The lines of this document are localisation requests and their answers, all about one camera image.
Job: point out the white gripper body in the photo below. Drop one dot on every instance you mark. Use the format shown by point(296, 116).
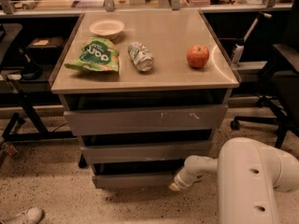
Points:
point(181, 179)

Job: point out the grey bottom drawer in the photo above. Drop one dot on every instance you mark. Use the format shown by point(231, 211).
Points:
point(135, 174)

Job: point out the grey drawer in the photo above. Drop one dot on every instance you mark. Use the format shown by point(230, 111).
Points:
point(131, 147)
point(135, 174)
point(86, 116)

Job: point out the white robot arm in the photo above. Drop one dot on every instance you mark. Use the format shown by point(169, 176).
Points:
point(249, 173)

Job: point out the grey middle drawer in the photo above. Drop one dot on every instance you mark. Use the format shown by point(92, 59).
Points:
point(131, 147)

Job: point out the grey top drawer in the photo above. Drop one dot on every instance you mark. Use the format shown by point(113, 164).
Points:
point(86, 116)

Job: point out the grey drawer cabinet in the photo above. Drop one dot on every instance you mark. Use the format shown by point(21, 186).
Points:
point(167, 34)

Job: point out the red apple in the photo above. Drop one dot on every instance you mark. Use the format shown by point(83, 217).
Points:
point(197, 56)

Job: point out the crushed soda can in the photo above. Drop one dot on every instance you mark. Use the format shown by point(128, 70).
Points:
point(140, 56)

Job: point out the black office chair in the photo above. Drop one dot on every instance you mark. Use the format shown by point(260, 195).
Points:
point(278, 83)

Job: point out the green chip bag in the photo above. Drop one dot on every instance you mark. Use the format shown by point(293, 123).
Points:
point(97, 55)

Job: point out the white sneaker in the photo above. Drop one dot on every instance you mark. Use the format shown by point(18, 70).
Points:
point(32, 215)

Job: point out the white paper bowl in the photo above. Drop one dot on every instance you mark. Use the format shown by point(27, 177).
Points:
point(109, 29)

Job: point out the black box with label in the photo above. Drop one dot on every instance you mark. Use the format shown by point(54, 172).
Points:
point(47, 47)

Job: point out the white handled tool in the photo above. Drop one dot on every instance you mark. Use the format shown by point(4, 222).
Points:
point(240, 44)

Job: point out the black stand frame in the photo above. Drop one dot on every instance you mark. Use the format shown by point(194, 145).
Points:
point(9, 32)

